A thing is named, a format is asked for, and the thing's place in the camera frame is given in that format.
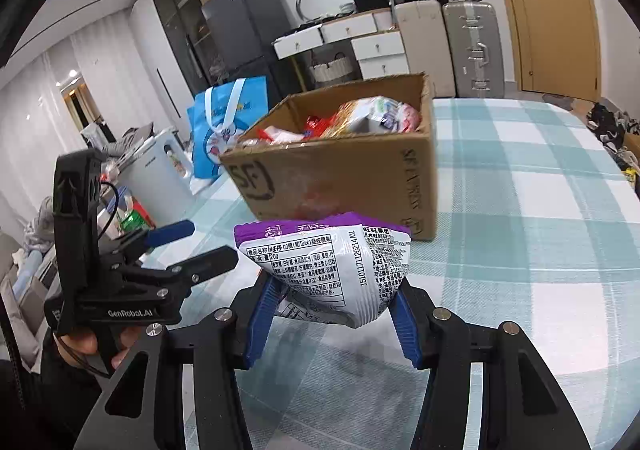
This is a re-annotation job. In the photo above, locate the beige suitcase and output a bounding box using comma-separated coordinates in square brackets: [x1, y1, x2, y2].
[395, 0, 456, 97]

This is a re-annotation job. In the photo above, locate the orange noodle snack bag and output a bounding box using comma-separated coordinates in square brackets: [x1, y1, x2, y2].
[320, 97, 380, 138]

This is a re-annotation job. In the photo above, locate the blue Doraemon tote bag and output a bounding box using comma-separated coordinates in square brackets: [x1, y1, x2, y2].
[188, 76, 269, 179]

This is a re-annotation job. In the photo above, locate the dark refrigerator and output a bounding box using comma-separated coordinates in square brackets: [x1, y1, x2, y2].
[202, 0, 300, 106]

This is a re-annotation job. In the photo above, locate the red white snack packet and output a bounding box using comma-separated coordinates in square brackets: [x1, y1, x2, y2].
[257, 125, 305, 145]

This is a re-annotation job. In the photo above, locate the silver suitcase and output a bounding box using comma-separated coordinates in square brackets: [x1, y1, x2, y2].
[442, 2, 506, 98]

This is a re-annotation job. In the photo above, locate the red black snack packet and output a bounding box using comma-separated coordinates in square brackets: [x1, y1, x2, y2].
[303, 115, 334, 138]

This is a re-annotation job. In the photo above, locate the purple snack bag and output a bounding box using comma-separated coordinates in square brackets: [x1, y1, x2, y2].
[234, 212, 411, 329]

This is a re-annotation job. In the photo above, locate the woven laundry basket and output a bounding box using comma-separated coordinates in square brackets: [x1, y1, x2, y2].
[309, 53, 356, 88]

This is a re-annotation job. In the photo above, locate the white drawer desk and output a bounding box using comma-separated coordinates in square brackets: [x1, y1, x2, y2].
[273, 8, 410, 80]

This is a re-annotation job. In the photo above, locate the green can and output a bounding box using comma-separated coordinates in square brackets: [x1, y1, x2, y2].
[120, 210, 150, 233]

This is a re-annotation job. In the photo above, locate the checkered tablecloth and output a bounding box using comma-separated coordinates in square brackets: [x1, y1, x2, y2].
[144, 97, 640, 450]

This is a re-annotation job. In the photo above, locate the person's left hand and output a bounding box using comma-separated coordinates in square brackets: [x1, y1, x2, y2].
[53, 326, 143, 369]

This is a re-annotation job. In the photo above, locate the wooden door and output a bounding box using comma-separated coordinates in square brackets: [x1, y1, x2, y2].
[505, 0, 601, 102]

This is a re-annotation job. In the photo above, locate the SF cardboard box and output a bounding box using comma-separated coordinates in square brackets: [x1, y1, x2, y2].
[220, 73, 438, 241]

